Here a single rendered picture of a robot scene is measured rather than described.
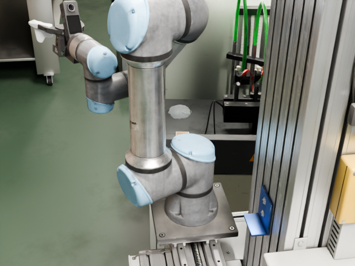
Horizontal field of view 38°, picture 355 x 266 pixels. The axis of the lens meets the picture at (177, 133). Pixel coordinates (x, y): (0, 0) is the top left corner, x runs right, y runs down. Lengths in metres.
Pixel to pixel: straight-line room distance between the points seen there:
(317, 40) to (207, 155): 0.55
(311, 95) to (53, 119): 3.25
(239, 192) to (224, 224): 0.67
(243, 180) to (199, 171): 0.75
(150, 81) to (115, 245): 1.84
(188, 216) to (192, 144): 0.20
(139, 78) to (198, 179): 0.35
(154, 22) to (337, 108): 0.40
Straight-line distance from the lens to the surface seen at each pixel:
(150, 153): 1.24
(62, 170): 3.47
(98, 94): 1.43
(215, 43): 2.37
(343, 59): 0.91
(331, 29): 0.88
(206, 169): 1.36
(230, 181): 2.08
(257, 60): 2.26
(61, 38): 1.54
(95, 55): 1.37
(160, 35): 1.09
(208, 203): 1.43
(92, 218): 3.07
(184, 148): 1.33
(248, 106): 2.14
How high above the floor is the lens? 2.01
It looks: 32 degrees down
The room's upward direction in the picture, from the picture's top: 1 degrees clockwise
